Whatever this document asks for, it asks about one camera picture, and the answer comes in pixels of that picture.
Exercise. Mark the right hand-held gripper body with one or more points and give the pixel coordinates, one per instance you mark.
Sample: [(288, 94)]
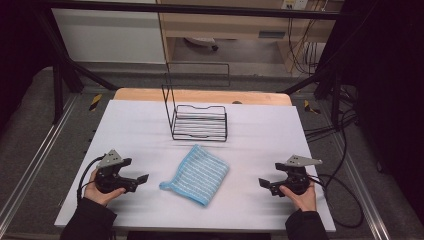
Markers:
[(296, 176)]

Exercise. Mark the white table cover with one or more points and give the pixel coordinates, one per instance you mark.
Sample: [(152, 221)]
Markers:
[(253, 140)]

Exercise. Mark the black metal stand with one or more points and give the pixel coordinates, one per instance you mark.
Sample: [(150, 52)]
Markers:
[(335, 90), (58, 80)]

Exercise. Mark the white power strip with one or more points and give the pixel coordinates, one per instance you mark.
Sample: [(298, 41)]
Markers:
[(294, 4)]

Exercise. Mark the yellow black tape marker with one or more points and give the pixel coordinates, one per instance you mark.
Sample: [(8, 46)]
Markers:
[(310, 107), (95, 102)]

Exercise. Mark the black metal crossbar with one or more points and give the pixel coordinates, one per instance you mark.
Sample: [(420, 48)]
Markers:
[(200, 9)]

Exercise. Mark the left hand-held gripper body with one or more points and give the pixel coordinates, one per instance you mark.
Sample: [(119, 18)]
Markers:
[(107, 173)]

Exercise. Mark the person's right hand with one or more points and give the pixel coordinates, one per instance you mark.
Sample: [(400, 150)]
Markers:
[(302, 199)]

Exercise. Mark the person's left hand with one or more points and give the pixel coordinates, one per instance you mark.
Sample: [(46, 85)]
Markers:
[(96, 194)]

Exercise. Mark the white cabinet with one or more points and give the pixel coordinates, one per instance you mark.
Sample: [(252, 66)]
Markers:
[(106, 36)]

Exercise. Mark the white chair base with caster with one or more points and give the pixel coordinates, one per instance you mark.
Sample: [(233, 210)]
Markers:
[(201, 42)]

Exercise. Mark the wooden desk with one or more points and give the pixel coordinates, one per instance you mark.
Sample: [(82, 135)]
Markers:
[(233, 26)]

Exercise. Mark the aluminium rail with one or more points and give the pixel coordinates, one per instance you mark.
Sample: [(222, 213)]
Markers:
[(36, 156), (363, 190)]

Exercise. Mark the blue striped cloth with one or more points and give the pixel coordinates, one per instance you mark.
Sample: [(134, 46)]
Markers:
[(197, 175)]

